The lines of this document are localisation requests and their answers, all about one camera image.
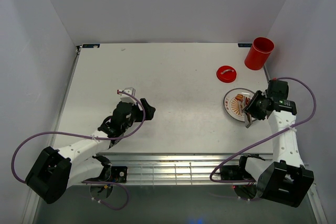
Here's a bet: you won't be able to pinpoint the metal food tongs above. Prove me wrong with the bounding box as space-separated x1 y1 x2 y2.
244 113 253 129

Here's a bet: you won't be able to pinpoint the brown braised meat piece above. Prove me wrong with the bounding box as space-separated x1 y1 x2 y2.
235 94 245 102

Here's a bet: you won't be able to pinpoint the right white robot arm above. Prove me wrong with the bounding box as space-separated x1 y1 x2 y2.
237 80 314 207

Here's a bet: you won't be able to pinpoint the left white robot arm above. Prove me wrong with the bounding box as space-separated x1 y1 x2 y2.
25 98 156 204

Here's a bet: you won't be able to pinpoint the red cylindrical lunch container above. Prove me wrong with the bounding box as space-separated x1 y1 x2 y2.
244 37 275 70

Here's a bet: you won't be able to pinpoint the patterned round plate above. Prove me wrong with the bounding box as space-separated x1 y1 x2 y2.
223 88 255 123

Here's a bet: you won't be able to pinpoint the red container lid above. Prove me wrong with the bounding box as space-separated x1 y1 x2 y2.
216 66 237 83

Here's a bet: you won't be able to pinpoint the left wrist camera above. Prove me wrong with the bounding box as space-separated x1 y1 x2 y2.
117 87 136 104

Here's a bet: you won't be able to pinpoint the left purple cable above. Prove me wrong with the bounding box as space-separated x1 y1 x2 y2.
10 91 146 185

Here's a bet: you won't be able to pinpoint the purple cable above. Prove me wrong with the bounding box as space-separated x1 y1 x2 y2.
209 77 317 183
10 91 146 185

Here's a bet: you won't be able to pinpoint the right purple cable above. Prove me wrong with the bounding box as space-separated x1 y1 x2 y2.
209 77 317 183

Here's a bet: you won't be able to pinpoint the aluminium table frame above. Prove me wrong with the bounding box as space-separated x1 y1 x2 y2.
20 42 326 224

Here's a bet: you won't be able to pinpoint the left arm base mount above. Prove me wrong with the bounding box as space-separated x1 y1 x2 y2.
91 155 128 183

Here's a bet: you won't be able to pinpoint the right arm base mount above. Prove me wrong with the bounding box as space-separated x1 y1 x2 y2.
215 154 264 181

